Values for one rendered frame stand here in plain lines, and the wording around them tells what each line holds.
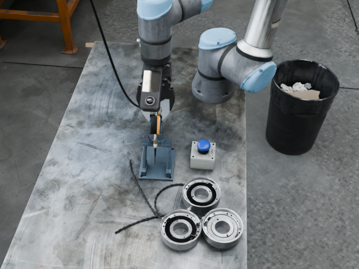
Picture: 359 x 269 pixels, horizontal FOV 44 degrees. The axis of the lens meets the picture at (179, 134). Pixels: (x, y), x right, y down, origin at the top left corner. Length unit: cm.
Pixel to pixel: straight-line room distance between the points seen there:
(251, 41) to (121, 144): 50
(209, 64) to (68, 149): 52
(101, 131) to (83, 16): 225
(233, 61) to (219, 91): 16
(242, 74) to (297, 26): 225
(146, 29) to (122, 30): 243
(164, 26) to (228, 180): 52
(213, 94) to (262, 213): 90
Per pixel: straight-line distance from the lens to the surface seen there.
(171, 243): 114
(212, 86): 151
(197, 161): 131
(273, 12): 133
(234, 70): 139
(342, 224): 232
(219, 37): 145
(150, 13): 98
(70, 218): 125
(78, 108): 154
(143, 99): 104
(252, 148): 252
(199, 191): 126
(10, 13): 323
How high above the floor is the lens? 181
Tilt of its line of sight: 45 degrees down
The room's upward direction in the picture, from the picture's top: 2 degrees clockwise
